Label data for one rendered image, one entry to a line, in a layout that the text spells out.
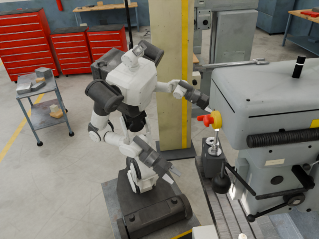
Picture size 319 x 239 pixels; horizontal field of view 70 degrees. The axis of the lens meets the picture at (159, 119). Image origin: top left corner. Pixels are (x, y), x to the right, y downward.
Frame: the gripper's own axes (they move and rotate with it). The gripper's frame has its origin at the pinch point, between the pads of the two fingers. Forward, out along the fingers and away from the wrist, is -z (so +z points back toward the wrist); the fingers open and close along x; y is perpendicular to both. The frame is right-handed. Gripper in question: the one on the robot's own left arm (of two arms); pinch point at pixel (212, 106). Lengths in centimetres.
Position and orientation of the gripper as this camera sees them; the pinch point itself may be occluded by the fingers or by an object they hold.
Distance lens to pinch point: 152.0
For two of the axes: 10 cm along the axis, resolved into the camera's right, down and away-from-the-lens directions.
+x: 2.3, -4.5, -8.6
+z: -8.7, -4.9, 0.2
